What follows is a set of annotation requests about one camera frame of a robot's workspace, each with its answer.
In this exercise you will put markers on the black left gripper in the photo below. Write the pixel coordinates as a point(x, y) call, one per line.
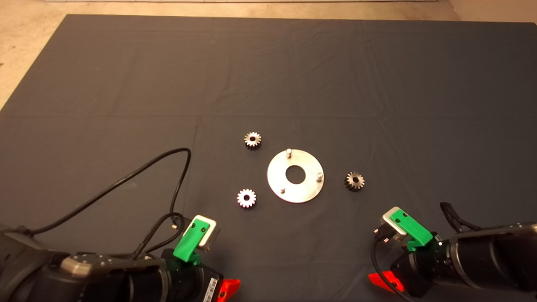
point(195, 285)

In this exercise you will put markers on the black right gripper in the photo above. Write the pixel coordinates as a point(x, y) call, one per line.
point(423, 268)

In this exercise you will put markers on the small steel planetary gear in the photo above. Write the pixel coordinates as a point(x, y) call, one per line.
point(256, 141)
point(349, 182)
point(241, 198)

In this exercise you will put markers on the round metal carrier plate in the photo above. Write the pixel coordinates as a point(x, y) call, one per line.
point(306, 191)

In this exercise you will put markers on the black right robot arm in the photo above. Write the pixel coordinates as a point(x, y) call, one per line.
point(495, 260)

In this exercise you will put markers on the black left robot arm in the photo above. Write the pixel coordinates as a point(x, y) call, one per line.
point(105, 285)

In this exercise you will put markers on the dark grey table cloth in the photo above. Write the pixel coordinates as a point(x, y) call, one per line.
point(268, 75)

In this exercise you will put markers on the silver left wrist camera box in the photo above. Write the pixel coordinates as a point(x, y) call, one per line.
point(212, 239)

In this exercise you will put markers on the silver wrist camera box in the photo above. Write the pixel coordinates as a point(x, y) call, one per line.
point(386, 221)
point(212, 239)

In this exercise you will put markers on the green right camera mount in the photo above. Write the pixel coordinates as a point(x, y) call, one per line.
point(413, 228)

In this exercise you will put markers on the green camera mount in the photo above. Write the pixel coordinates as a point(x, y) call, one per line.
point(188, 243)
point(413, 228)

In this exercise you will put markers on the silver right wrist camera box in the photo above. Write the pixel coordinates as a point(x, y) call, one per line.
point(386, 221)

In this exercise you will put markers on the green left camera mount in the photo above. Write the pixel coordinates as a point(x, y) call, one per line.
point(188, 243)

